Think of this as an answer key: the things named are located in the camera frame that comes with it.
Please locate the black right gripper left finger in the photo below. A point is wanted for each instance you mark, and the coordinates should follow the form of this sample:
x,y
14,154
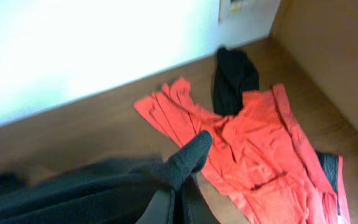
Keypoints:
x,y
160,209

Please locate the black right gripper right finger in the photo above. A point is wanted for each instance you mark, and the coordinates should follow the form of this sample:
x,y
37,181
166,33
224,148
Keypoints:
x,y
194,206

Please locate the dark green Nike t-shirt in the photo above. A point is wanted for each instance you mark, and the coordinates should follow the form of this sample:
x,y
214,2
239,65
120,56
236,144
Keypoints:
x,y
111,191

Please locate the red t-shirt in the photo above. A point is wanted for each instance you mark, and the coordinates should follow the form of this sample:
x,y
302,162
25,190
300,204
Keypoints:
x,y
260,158

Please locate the black garment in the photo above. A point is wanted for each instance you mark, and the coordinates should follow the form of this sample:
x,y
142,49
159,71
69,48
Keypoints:
x,y
235,74

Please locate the wall outlet plate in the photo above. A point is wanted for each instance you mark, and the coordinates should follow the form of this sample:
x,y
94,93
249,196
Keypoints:
x,y
229,9

